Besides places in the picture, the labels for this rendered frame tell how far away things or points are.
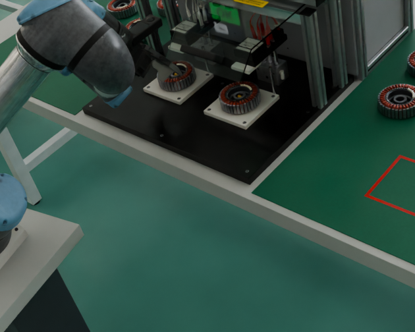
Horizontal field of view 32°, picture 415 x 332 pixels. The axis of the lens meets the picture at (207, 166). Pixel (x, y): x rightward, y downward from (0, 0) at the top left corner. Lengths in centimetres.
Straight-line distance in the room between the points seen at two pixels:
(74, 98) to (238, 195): 73
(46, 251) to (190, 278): 91
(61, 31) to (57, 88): 92
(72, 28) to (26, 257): 63
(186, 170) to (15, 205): 48
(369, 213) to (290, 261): 95
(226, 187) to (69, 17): 61
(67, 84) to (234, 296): 91
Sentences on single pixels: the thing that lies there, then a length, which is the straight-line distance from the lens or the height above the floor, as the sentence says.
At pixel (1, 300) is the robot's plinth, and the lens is 173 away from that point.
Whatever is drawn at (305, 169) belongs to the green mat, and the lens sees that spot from 177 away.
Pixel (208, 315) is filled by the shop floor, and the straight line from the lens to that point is 247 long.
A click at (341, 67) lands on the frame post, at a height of 83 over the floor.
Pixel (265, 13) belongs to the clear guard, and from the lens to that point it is 177.
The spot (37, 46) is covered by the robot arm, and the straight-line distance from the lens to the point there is 144.
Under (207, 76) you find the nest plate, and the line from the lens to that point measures 210.
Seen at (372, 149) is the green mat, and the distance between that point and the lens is 180.
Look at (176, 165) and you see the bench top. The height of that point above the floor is 75.
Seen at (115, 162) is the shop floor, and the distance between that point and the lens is 317.
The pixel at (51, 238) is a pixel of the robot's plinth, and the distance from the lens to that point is 181.
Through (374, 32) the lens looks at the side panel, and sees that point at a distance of 204.
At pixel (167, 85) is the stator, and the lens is 207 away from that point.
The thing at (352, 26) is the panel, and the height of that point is 93.
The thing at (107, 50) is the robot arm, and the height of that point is 125.
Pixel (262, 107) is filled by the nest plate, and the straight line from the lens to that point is 193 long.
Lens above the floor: 194
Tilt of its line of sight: 40 degrees down
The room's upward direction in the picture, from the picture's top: 15 degrees counter-clockwise
